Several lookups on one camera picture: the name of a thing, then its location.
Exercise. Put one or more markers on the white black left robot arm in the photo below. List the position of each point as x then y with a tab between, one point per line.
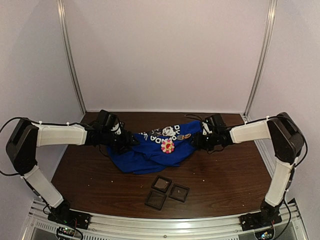
30	139

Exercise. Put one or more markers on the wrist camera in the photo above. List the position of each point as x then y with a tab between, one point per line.
215	122
107	119

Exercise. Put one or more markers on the right aluminium frame post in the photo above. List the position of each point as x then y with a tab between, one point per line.
266	42

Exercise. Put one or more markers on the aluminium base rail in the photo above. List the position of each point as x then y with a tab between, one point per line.
109	227

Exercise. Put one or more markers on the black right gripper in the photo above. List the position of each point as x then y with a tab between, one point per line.
201	140

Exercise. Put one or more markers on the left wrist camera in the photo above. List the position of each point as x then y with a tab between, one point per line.
107	119

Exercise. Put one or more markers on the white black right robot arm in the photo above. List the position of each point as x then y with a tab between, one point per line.
287	140

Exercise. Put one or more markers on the left aluminium frame post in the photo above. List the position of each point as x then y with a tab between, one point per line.
69	56

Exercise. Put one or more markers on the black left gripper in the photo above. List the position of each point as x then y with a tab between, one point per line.
127	139

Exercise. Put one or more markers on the pink flower plush brooch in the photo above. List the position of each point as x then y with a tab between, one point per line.
167	146

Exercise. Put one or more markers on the black display box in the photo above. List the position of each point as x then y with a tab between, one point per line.
155	200
161	184
179	192

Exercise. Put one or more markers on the aluminium frame post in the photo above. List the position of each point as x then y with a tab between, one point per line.
266	42
69	56

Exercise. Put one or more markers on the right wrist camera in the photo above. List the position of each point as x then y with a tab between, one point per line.
215	122

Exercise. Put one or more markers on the black display box lower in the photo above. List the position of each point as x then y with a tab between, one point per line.
155	200

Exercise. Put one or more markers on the black display box upper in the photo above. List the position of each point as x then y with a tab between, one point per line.
161	184

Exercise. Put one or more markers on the black display box right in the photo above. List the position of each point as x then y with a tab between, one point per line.
179	192

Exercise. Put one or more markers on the blue printed t-shirt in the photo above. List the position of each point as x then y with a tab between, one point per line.
147	157

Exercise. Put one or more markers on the small round badge brooch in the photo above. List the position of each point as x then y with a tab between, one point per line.
184	137

